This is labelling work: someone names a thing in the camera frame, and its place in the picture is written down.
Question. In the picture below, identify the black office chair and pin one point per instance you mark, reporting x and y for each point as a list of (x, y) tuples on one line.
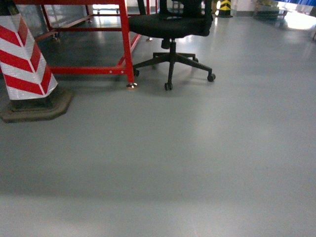
[(195, 19)]

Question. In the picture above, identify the yellow black striped bollard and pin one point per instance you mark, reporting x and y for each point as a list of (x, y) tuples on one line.
[(224, 9)]

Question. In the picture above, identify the red white striped bollard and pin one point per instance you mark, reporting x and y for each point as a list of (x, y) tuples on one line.
[(31, 86)]

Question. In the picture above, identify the red metal table frame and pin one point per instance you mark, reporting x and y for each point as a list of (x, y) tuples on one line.
[(88, 37)]

